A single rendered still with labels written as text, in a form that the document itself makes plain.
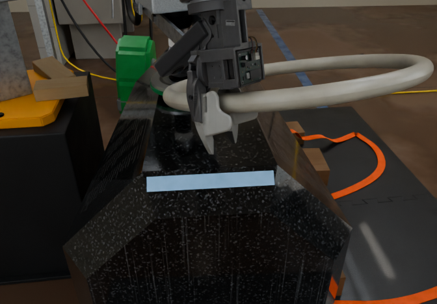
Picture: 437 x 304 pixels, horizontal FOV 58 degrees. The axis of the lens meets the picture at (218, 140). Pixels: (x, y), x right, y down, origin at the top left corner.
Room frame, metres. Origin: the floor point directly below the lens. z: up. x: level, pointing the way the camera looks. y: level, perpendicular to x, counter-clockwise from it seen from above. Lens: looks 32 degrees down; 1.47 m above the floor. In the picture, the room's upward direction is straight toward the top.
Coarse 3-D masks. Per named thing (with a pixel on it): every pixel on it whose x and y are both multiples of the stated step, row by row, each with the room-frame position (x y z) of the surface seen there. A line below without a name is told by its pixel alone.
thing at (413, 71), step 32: (288, 64) 0.91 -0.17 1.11; (320, 64) 0.89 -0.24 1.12; (352, 64) 0.84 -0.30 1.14; (384, 64) 0.77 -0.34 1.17; (416, 64) 0.57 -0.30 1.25; (224, 96) 0.51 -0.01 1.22; (256, 96) 0.49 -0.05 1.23; (288, 96) 0.48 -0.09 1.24; (320, 96) 0.47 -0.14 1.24; (352, 96) 0.48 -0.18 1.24
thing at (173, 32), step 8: (136, 8) 1.44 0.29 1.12; (144, 8) 1.45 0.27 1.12; (152, 16) 1.33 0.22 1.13; (160, 16) 1.28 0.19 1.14; (192, 16) 1.32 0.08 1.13; (200, 16) 1.27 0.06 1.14; (160, 24) 1.28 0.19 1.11; (168, 24) 1.20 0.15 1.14; (192, 24) 1.32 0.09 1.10; (168, 32) 1.20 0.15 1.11; (176, 32) 1.13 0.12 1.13; (176, 40) 1.14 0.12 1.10
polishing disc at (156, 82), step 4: (152, 76) 1.32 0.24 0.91; (156, 76) 1.32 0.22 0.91; (160, 76) 1.32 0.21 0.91; (168, 76) 1.32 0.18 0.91; (152, 80) 1.29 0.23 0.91; (156, 80) 1.29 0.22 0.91; (160, 80) 1.29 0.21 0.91; (164, 80) 1.29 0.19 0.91; (168, 80) 1.29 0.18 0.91; (152, 84) 1.26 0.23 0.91; (156, 84) 1.25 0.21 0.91; (160, 84) 1.25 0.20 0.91; (164, 84) 1.25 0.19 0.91; (168, 84) 1.25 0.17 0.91; (156, 88) 1.24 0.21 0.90; (160, 88) 1.22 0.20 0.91; (164, 88) 1.22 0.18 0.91
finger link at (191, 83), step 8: (192, 72) 0.51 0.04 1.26; (192, 80) 0.50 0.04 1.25; (192, 88) 0.49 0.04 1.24; (200, 88) 0.50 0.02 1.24; (192, 96) 0.49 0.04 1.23; (200, 96) 0.50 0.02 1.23; (192, 104) 0.49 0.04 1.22; (200, 104) 0.49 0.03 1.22; (192, 112) 0.49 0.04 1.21; (200, 112) 0.49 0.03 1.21; (192, 120) 0.49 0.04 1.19; (200, 120) 0.48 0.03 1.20
